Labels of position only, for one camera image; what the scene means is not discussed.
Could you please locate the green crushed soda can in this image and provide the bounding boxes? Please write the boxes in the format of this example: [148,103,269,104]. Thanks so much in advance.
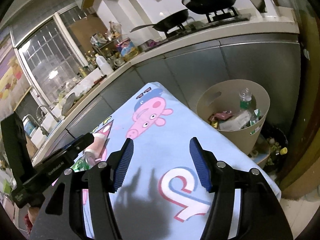
[71,155,91,172]

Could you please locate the clear plastic water bottle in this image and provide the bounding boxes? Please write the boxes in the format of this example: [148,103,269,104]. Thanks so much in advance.
[239,88,252,110]

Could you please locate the pink foil wrapper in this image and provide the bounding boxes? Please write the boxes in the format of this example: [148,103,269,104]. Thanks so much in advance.
[208,111,233,122]

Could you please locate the white green carton box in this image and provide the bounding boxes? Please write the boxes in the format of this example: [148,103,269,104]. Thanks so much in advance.
[249,108,261,135]

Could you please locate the beige trash bin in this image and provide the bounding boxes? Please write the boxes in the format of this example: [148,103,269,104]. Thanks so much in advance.
[196,79,270,154]

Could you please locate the steel sink faucet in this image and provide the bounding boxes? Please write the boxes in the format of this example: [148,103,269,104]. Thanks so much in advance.
[23,114,49,136]

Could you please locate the cartoon pig tablecloth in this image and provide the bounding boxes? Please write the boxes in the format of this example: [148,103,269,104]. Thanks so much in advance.
[49,81,282,240]

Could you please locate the round metal strainer lid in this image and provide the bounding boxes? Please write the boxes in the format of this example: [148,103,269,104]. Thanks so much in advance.
[61,93,76,116]

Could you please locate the fruit picture roller blind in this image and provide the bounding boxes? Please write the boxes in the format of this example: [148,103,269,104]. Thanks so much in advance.
[0,28,30,119]

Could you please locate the white plastic jug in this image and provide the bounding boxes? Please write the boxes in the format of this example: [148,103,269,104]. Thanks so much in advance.
[95,54,113,76]

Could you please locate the large cooking oil bottle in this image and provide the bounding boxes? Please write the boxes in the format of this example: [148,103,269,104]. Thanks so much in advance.
[116,38,139,62]

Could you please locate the grey base cabinets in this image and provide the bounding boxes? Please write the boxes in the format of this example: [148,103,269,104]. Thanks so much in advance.
[33,33,300,164]

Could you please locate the small steel bowl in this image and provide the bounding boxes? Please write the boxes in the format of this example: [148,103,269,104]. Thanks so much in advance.
[137,42,150,53]

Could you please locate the barred window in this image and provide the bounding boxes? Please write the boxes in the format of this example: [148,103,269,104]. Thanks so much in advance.
[17,5,90,106]

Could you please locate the black gas stove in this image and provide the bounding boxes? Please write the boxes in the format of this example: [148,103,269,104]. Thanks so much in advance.
[156,7,253,43]

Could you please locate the black frying pan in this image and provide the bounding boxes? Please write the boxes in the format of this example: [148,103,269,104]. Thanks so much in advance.
[130,9,189,33]

